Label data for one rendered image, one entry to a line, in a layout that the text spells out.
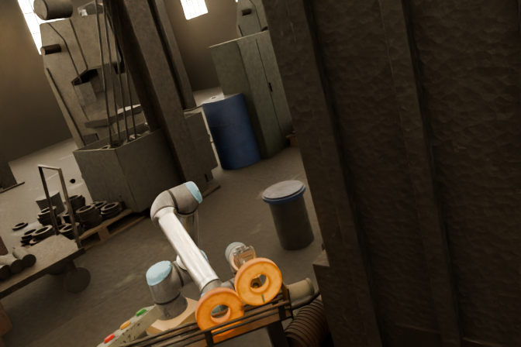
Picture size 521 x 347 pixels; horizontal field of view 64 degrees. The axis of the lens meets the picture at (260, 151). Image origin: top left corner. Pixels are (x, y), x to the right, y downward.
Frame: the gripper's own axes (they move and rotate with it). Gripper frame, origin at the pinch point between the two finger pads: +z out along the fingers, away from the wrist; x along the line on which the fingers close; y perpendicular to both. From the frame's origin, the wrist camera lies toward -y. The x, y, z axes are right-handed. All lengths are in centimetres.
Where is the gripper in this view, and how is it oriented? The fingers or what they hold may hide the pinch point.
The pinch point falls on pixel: (256, 276)
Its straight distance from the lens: 142.1
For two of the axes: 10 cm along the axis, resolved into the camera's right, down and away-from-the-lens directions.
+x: 9.2, -3.2, 2.4
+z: 2.2, -0.8, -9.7
